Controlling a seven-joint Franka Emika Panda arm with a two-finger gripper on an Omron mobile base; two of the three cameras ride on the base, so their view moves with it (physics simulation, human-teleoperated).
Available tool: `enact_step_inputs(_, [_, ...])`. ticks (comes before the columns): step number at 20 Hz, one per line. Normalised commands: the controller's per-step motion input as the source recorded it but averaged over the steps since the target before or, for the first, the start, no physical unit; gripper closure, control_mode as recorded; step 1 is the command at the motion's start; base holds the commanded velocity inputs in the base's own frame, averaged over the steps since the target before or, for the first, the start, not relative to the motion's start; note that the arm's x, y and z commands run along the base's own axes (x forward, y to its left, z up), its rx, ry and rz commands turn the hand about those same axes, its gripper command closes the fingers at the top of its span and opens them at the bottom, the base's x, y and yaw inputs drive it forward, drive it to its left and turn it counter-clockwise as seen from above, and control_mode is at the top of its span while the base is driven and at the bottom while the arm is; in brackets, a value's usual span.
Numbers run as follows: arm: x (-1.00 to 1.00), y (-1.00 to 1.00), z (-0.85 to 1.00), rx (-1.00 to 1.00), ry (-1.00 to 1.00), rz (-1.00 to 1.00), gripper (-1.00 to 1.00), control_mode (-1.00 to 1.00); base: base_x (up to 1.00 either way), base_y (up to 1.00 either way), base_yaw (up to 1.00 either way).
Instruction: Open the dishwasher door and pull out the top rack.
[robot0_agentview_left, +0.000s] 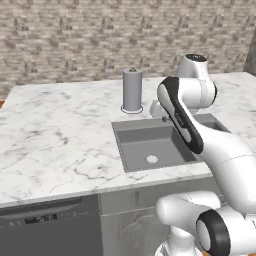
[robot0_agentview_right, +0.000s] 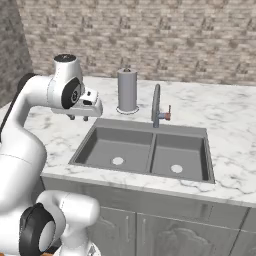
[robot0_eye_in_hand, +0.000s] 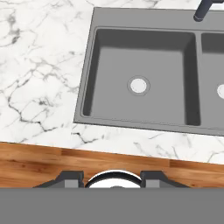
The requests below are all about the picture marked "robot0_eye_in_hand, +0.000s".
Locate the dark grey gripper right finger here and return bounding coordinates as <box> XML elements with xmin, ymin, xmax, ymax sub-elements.
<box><xmin>140</xmin><ymin>171</ymin><xmax>191</xmax><ymax>189</ymax></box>

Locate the round black and white object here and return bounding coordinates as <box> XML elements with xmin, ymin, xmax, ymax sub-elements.
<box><xmin>84</xmin><ymin>170</ymin><xmax>143</xmax><ymax>189</ymax></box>

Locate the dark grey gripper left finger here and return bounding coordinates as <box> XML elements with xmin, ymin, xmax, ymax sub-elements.
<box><xmin>33</xmin><ymin>171</ymin><xmax>85</xmax><ymax>189</ymax></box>

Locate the dark tap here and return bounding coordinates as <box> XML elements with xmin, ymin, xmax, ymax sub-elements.
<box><xmin>192</xmin><ymin>0</ymin><xmax>224</xmax><ymax>23</ymax></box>

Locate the grey double-basin sink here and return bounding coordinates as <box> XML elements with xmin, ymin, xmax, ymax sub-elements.
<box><xmin>73</xmin><ymin>6</ymin><xmax>224</xmax><ymax>137</ymax></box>

